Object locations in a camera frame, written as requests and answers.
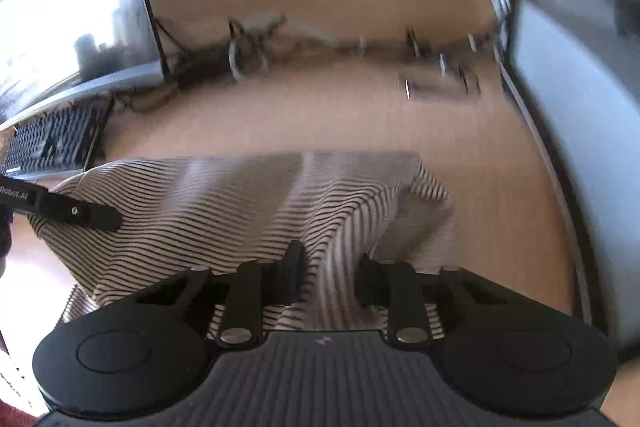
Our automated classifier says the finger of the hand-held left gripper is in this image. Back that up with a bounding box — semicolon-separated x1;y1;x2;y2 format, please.
39;190;123;232

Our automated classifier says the black keyboard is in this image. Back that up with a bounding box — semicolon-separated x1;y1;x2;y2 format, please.
0;99;114;180

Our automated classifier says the computer monitor with grey stand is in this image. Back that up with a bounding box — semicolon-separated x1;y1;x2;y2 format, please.
0;0;167;130

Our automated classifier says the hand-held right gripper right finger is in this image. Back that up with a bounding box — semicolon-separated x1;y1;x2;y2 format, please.
354;253;507;349

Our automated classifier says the black white striped shirt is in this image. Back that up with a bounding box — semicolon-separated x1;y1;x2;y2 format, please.
27;150;457;344

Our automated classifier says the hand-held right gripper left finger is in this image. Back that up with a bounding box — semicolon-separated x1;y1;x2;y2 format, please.
134;240;306;349

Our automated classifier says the black framed computer monitor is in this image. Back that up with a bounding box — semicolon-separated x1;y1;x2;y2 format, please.
499;0;640;360

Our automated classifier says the tangled cable bundle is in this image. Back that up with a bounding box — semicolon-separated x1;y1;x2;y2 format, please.
152;11;501;100

